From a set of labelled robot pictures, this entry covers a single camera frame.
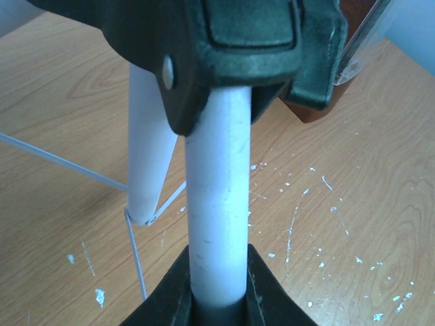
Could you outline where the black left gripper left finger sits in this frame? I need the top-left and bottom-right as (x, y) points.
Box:
(120, 247), (192, 326)

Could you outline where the brown wooden metronome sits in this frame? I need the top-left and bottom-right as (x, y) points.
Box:
(279, 0), (381, 124)

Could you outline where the white music stand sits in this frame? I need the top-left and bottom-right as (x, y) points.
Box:
(0, 0), (349, 308)

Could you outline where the clear plastic metronome cover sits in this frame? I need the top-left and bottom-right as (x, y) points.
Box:
(334, 1), (397, 86)

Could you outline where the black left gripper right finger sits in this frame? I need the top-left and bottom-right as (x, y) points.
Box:
(245, 244), (317, 326)

